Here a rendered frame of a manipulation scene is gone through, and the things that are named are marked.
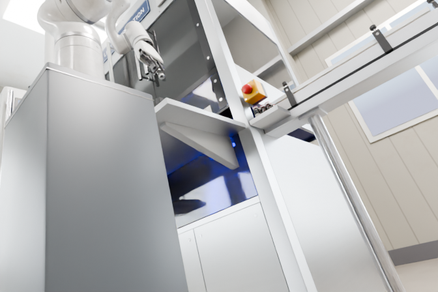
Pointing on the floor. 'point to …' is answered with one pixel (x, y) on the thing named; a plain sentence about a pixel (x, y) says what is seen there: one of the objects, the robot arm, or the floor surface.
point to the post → (252, 144)
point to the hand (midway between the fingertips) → (157, 68)
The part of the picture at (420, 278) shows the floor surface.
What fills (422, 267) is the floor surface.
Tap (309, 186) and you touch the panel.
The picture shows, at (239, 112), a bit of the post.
